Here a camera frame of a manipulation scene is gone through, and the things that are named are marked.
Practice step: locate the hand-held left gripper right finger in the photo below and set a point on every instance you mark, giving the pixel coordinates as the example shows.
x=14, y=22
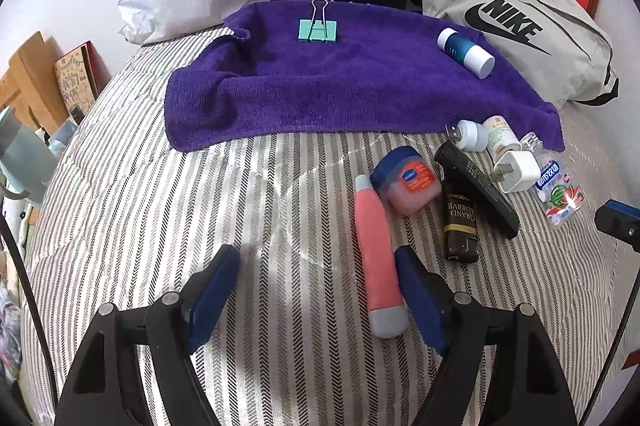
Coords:
x=420, y=301

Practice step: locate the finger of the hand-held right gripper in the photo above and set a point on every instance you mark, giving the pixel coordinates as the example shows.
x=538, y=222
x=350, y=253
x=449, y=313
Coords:
x=620, y=218

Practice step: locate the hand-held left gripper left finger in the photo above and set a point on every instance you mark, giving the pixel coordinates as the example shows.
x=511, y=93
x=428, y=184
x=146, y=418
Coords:
x=216, y=285

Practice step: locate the pink tube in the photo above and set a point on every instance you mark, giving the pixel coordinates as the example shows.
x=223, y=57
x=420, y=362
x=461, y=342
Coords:
x=377, y=256

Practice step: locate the clear small bottle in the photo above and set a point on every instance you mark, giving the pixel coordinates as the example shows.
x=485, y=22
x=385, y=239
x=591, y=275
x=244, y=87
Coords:
x=555, y=186

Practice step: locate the dark brown lighter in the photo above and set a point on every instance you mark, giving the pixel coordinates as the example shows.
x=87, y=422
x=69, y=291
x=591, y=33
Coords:
x=460, y=226

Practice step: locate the white charger plug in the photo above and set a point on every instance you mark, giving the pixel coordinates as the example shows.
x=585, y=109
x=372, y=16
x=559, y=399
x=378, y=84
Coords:
x=517, y=171

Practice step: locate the black slim stick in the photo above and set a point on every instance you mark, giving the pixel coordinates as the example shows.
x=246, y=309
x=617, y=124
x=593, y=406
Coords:
x=495, y=201

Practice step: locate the small white medicine bottle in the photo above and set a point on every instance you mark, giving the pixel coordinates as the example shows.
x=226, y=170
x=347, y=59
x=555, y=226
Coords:
x=501, y=134

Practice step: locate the grey sports bag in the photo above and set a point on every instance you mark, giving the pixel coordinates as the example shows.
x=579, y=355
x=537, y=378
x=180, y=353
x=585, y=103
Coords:
x=575, y=55

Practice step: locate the purple towel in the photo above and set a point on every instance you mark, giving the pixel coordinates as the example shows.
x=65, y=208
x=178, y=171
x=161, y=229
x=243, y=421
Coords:
x=325, y=95

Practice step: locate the blue and white bottle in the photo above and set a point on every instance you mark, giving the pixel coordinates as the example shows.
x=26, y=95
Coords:
x=465, y=53

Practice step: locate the pale teal bin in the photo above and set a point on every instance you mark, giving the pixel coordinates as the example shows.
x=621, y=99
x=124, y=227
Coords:
x=25, y=155

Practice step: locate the brown notebook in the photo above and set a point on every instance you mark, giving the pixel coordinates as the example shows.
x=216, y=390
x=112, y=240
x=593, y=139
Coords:
x=75, y=80

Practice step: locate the teal binder clip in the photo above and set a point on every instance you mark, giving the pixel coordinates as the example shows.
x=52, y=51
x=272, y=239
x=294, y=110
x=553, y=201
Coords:
x=318, y=33

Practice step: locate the wooden board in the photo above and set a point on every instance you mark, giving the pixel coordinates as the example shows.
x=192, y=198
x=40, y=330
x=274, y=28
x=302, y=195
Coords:
x=30, y=65

